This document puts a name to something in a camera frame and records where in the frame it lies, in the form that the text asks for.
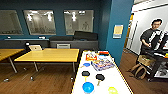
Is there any white laptop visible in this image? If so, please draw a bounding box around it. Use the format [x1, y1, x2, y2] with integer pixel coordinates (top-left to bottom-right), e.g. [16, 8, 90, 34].
[27, 43, 44, 52]

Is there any black wheeled cart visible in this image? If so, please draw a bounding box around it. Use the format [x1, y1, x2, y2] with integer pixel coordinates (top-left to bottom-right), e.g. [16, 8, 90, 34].
[142, 30, 168, 82]

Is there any brown cardboard box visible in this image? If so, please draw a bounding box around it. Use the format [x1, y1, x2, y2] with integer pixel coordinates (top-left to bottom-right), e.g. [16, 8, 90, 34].
[137, 54, 157, 68]

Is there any white table with dishes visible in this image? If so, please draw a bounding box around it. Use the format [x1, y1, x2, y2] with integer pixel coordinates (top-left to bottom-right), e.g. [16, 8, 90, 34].
[70, 49, 135, 94]

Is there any yellow wall sign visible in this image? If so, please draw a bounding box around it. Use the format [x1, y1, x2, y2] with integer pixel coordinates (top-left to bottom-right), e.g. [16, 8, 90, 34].
[112, 23, 125, 40]

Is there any colourful game box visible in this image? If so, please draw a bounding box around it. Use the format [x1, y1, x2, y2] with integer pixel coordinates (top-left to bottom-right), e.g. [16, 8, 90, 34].
[90, 57, 116, 72]

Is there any long wooden table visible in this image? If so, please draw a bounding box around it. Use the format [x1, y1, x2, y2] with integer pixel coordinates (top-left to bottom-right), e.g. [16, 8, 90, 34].
[0, 48, 26, 75]
[13, 47, 81, 82]

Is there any large wall window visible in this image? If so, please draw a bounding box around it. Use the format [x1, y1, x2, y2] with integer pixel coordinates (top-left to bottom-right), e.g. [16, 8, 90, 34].
[62, 8, 95, 36]
[22, 8, 57, 36]
[0, 9, 25, 36]

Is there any blue table tennis paddle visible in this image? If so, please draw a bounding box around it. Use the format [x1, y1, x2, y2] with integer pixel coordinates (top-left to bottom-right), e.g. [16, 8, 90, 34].
[79, 61, 92, 70]

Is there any black sofa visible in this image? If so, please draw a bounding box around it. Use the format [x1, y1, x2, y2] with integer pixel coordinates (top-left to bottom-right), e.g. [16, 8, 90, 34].
[0, 30, 100, 51]

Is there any orange snack pack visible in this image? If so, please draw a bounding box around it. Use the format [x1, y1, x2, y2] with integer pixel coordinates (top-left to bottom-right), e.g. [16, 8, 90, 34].
[84, 52, 99, 62]

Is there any small blue item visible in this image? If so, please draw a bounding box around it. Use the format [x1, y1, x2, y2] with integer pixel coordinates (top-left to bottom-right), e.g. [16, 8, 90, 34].
[98, 54, 110, 61]

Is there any yellow bowl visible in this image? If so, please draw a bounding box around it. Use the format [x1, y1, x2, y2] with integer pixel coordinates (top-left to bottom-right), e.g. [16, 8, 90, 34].
[106, 85, 120, 94]

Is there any person in dark shirt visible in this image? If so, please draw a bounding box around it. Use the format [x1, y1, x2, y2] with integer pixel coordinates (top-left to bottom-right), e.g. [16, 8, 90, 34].
[139, 18, 165, 57]

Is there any blue bowl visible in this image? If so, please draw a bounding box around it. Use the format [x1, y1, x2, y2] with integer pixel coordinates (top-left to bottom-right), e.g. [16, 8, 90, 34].
[81, 81, 96, 94]

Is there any red flat item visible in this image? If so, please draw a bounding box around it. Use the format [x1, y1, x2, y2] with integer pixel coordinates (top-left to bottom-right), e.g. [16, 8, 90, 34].
[98, 50, 110, 57]

